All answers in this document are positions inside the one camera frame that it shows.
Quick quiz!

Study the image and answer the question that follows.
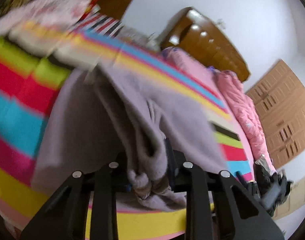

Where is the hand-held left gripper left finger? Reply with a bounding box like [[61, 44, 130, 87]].
[[20, 152, 129, 240]]

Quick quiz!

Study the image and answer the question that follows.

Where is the rainbow striped blanket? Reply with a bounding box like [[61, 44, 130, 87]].
[[0, 21, 256, 240]]

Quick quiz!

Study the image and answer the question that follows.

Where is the pink bed sheet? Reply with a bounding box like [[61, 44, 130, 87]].
[[162, 47, 255, 160]]

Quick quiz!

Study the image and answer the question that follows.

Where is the glossy brown wooden headboard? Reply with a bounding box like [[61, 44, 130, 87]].
[[161, 7, 251, 82]]

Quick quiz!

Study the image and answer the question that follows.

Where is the lilac knitted sweater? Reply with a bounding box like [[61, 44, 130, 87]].
[[31, 62, 229, 212]]

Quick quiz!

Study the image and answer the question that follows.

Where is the cluttered bedside table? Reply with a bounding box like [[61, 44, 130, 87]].
[[117, 26, 161, 52]]

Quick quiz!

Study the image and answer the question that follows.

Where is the pink quilt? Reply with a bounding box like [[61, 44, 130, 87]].
[[216, 70, 277, 173]]

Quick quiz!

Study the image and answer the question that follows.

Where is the light wooden board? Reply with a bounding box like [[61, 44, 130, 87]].
[[272, 170, 305, 221]]

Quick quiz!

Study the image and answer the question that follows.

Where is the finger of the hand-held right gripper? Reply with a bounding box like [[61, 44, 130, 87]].
[[236, 171, 260, 198]]

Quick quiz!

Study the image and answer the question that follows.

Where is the dark flat wooden headboard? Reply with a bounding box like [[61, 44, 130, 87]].
[[34, 0, 139, 21]]

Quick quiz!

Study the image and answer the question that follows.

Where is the light brown wooden wardrobe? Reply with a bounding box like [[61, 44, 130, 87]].
[[245, 59, 305, 168]]

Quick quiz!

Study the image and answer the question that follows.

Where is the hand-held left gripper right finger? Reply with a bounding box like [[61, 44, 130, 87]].
[[165, 139, 285, 240]]

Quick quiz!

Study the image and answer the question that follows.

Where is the pink floral pillow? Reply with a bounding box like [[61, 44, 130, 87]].
[[0, 0, 96, 38]]

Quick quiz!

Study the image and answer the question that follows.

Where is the red white striped cloth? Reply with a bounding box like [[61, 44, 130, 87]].
[[79, 13, 124, 37]]

